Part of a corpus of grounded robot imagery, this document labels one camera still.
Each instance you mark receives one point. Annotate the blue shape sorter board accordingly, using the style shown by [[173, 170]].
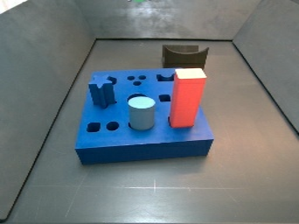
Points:
[[106, 138]]

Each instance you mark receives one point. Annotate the dark blue star block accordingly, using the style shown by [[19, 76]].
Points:
[[102, 90]]

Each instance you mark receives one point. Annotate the light blue cylinder block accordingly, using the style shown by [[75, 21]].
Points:
[[142, 113]]

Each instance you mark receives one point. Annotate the red square block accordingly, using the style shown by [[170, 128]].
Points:
[[187, 91]]

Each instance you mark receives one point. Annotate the black curved cradle stand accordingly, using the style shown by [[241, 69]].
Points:
[[185, 56]]

